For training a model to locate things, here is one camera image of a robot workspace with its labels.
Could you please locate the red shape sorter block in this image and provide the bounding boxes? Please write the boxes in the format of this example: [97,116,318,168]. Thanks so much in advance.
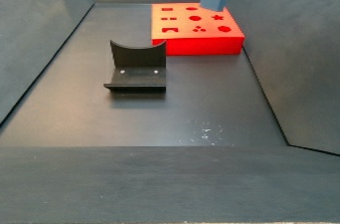
[152,3,244,56]

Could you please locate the black curved fixture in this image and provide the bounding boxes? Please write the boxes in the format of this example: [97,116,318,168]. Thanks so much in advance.
[104,41,166,92]

